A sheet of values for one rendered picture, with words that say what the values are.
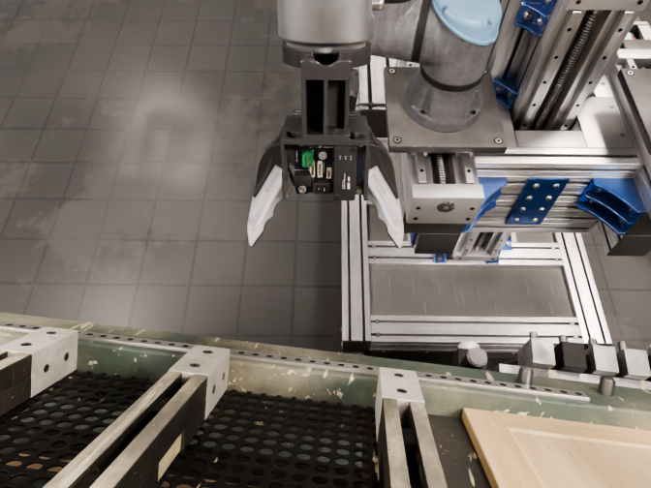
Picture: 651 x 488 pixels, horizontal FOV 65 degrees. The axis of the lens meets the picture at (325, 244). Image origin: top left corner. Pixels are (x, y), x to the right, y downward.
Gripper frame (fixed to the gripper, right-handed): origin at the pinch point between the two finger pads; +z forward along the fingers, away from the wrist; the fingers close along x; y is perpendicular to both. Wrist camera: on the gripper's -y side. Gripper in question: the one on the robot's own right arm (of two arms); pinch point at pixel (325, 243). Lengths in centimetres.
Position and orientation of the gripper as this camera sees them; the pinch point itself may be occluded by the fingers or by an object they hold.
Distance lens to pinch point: 53.0
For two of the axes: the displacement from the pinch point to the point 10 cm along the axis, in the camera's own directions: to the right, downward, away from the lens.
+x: 10.0, 0.1, -0.1
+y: -0.1, 5.2, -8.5
